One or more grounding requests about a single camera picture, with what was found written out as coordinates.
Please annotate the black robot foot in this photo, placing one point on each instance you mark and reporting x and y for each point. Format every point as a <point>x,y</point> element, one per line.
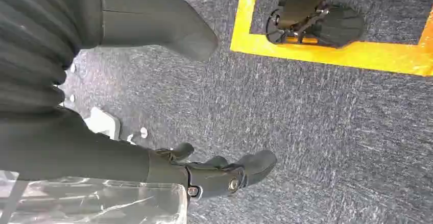
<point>335,26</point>

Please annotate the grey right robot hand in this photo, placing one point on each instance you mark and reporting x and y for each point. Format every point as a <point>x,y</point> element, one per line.
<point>159,23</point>

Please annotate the clear plastic box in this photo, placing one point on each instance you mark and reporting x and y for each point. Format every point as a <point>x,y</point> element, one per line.
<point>94,202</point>

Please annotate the ribbed grey right arm sleeve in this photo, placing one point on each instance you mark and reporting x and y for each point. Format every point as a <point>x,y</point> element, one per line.
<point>37,36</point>

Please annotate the white floor plate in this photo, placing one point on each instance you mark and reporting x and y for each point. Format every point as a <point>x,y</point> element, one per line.
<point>103,122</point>

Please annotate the white round floor stud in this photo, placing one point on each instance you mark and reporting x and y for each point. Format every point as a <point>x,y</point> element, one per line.
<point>72,98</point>
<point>143,133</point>
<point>72,68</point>

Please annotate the yellow floor tape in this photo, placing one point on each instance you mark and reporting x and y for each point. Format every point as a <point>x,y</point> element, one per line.
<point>338,55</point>

